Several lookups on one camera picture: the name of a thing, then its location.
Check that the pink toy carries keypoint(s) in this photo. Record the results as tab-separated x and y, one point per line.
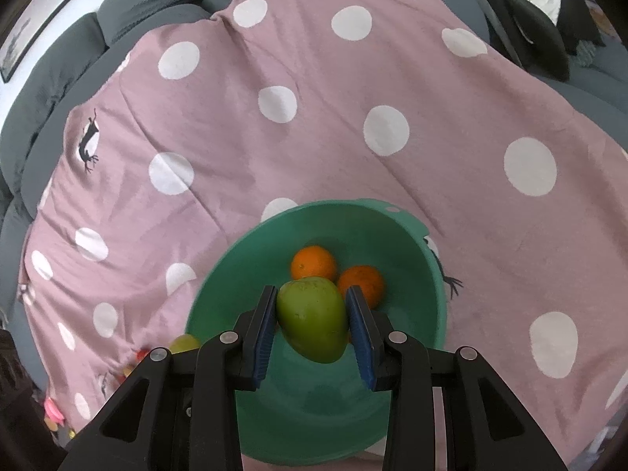
52	409

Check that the black cloth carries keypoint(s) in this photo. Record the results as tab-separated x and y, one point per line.
535	34

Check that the orange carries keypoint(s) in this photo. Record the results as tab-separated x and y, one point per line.
364	282
314	262

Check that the green mango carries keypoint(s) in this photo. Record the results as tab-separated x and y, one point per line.
314	319

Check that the red tomato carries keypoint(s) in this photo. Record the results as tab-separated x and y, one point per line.
142	354

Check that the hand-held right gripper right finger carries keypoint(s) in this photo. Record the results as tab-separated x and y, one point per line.
360	338

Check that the green plastic bowl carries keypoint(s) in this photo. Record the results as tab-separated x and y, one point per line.
314	402

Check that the teal knitted cloth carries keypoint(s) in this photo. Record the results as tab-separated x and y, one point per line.
586	54

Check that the pink polka-dot blanket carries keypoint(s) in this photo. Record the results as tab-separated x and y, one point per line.
319	132

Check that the yellow-green round fruit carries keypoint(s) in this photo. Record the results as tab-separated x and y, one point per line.
184	342

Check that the grey sofa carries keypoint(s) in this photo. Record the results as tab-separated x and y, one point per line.
59	68

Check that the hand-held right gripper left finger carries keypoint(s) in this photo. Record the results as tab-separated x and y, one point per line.
262	338

